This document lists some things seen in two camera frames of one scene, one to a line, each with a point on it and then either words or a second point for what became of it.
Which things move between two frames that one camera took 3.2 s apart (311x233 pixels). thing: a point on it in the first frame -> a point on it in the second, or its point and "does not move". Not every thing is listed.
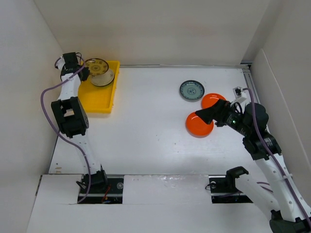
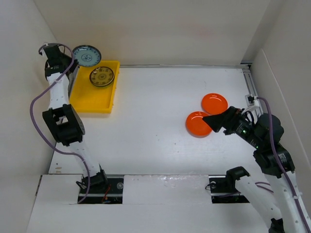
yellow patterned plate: (96, 66) -> (101, 76)
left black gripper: (86, 73) -> (75, 65)
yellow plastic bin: (99, 99) does not move
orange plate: (197, 127) does not move
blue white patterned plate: (192, 90) -> (86, 56)
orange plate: (210, 99) does not move
